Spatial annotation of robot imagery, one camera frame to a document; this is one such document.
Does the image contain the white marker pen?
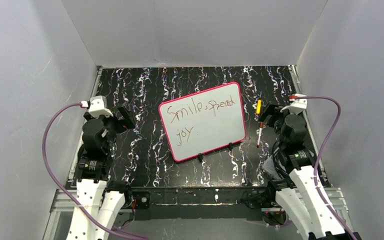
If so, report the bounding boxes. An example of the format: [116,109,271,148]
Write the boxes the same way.
[256,128,262,148]

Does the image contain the pink framed whiteboard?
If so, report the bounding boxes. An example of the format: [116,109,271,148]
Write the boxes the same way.
[158,82,247,162]

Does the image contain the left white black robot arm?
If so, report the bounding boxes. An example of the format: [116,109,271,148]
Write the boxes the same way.
[66,105,135,240]

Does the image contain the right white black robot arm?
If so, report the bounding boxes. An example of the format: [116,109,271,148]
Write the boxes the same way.
[256,103,361,240]

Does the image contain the black whiteboard stand clip left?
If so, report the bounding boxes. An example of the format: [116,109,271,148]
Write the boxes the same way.
[197,153,204,163]

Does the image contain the yellow marker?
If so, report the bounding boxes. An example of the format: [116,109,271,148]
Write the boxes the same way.
[255,99,262,115]

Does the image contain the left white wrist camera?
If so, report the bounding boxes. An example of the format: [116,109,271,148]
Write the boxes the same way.
[80,95,114,118]

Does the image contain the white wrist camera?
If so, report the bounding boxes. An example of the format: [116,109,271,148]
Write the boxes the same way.
[80,95,114,118]
[280,93,308,115]

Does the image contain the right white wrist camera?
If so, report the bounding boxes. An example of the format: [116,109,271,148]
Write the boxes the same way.
[280,93,308,115]

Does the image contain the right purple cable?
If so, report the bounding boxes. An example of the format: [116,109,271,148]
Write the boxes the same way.
[288,95,359,240]

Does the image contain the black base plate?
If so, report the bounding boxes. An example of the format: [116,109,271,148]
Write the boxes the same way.
[121,187,286,225]

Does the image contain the aluminium rail frame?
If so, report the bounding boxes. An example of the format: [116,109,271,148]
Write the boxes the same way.
[42,66,354,240]

